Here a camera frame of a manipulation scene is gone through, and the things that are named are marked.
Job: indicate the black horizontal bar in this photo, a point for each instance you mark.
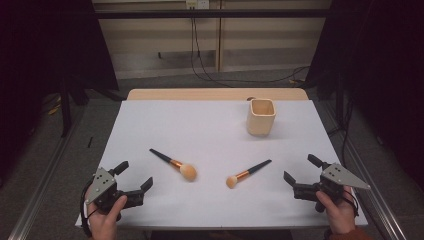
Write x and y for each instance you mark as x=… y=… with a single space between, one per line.
x=213 y=13

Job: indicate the person's left hand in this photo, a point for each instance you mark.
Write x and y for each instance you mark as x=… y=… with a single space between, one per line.
x=105 y=221

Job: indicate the person's right hand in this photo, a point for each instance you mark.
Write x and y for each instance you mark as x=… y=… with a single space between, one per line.
x=340 y=216

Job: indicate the metal floor rail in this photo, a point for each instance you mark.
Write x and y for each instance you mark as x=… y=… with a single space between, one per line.
x=376 y=200
x=40 y=193

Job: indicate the beige square cup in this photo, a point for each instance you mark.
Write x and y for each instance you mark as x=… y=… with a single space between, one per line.
x=260 y=120

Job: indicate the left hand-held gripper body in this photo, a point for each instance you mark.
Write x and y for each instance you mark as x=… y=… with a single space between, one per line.
x=101 y=186

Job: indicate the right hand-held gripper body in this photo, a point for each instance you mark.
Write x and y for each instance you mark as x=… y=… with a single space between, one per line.
x=340 y=176

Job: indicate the white wall socket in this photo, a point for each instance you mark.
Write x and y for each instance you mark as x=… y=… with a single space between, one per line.
x=197 y=4

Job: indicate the white table mat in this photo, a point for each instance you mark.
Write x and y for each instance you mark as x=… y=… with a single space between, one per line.
x=206 y=140

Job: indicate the light wooden table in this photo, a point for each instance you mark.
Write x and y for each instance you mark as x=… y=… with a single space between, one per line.
x=200 y=94

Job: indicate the wooden vertical post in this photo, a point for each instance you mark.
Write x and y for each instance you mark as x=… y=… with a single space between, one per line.
x=219 y=43

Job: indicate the dark curtain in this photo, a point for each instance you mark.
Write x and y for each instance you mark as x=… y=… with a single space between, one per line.
x=376 y=50
x=50 y=43

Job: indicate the black stand leg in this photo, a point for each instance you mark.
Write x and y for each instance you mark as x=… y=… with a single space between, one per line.
x=65 y=110

